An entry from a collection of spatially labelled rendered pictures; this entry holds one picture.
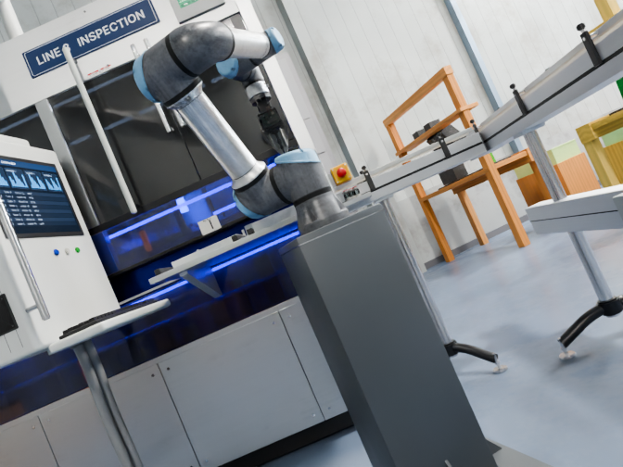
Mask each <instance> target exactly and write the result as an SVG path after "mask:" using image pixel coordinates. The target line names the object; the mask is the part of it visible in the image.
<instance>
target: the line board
mask: <svg viewBox="0 0 623 467"><path fill-rule="evenodd" d="M158 22H160V20H159V17H158V14H157V12H156V10H155V8H154V6H153V4H152V1H151V0H139V1H137V2H134V3H132V4H130V5H128V6H125V7H123V8H121V9H119V10H116V11H114V12H112V13H110V14H108V15H106V16H104V17H102V18H100V19H96V20H94V21H92V22H90V23H88V24H85V25H83V26H82V27H80V28H77V29H75V30H73V31H71V32H67V33H65V34H63V35H61V36H59V37H57V38H55V39H53V40H51V41H49V42H46V43H44V44H41V45H39V46H36V47H34V48H33V49H31V50H28V51H26V52H24V53H22V56H23V58H24V61H25V63H26V65H27V68H28V70H29V73H30V74H31V76H32V79H34V78H36V77H38V76H41V75H43V74H45V73H47V72H48V71H51V70H53V69H56V68H59V67H61V66H63V65H65V64H67V63H68V62H67V59H66V58H65V56H64V53H63V51H62V48H63V47H65V46H66V47H68V49H69V50H70V54H71V56H72V57H73V58H74V59H77V58H80V57H83V56H85V55H88V54H90V53H92V52H94V51H95V50H98V49H100V48H102V47H104V46H106V45H109V44H112V43H114V42H117V41H119V40H120V39H122V38H124V37H127V36H129V35H131V34H133V33H136V32H139V31H141V30H143V29H145V28H147V27H149V26H151V25H153V24H156V23H158Z"/></svg>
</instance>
